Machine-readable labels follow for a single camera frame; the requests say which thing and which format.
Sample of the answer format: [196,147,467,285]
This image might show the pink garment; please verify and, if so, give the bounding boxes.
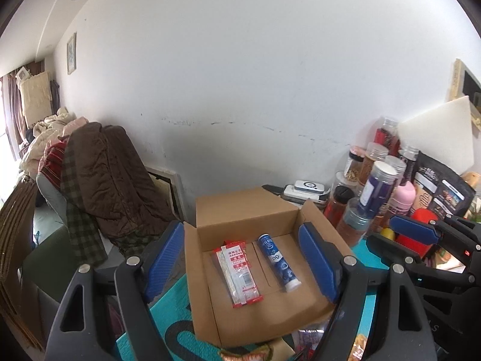
[62,116,90,138]

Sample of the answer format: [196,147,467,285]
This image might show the brown cardboard box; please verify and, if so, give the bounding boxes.
[184,186,352,347]

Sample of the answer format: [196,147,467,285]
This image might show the white framed picture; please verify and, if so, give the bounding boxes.
[145,165,187,222]

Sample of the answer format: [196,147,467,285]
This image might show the jar with brown sticks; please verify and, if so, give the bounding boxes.
[362,142,390,189]

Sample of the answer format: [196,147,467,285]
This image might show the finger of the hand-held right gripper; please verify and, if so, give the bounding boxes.
[390,214,481,253]
[366,232,471,291]

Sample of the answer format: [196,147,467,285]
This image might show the red white sachet strip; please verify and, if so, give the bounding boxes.
[215,239,262,309]

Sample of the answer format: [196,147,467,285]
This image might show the beige hanging cloth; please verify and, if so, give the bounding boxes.
[19,69,53,129]

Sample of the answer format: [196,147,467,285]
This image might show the clear jar white lid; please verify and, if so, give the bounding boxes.
[383,155,409,186]

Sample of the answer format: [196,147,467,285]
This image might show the curtain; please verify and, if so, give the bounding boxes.
[0,69,24,160]

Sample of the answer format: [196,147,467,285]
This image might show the red plastic container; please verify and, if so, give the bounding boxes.
[396,208,440,261]

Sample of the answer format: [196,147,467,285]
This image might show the framed wall picture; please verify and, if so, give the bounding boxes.
[66,32,77,75]

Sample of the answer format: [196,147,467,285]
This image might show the small white device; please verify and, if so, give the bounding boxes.
[294,180,326,195]

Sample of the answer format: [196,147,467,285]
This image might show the tall jar red contents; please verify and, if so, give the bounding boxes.
[374,116,401,156]

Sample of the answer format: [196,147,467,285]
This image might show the wall intercom panel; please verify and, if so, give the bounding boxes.
[449,59,481,131]

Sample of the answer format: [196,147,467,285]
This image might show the black printed pouch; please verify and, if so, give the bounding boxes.
[411,151,476,222]

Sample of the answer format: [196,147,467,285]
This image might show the green plaid cloth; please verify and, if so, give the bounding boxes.
[60,143,163,272]

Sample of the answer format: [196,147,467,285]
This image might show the white foam board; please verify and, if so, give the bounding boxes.
[396,95,476,176]

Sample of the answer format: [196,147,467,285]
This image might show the black banded nut jar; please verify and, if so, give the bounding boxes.
[343,147,365,181]

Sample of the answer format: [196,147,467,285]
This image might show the cream quilted jacket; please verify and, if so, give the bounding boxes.
[18,107,81,175]

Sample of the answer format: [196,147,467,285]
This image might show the dark green seat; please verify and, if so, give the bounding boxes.
[20,226,111,303]

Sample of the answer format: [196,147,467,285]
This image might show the blue label jar white lid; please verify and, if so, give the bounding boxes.
[356,160,399,219]

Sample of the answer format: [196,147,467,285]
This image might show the pink bottle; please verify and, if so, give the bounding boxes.
[387,180,416,219]

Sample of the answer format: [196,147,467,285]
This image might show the red spice jar black lid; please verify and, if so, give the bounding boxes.
[323,185,356,227]

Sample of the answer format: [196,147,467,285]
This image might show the bright window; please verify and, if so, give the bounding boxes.
[0,79,17,166]

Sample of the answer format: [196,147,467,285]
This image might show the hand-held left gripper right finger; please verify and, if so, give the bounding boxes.
[298,222,438,361]

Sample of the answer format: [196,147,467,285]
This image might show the brown powder jar clear lid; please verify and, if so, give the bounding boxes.
[335,197,373,248]

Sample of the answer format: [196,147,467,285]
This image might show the red striped cloth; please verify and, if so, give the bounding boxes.
[38,138,70,189]

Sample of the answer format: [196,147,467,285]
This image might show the dark hanging garment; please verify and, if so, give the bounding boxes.
[50,80,61,114]

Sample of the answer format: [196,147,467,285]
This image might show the blue snack tube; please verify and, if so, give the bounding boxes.
[257,234,302,294]

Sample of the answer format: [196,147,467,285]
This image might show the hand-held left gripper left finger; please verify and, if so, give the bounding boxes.
[44,220,185,361]

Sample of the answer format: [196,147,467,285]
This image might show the clear round jar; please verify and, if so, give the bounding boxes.
[334,171,362,197]

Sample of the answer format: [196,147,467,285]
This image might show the jar with dark contents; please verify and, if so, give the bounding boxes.
[398,145,420,181]

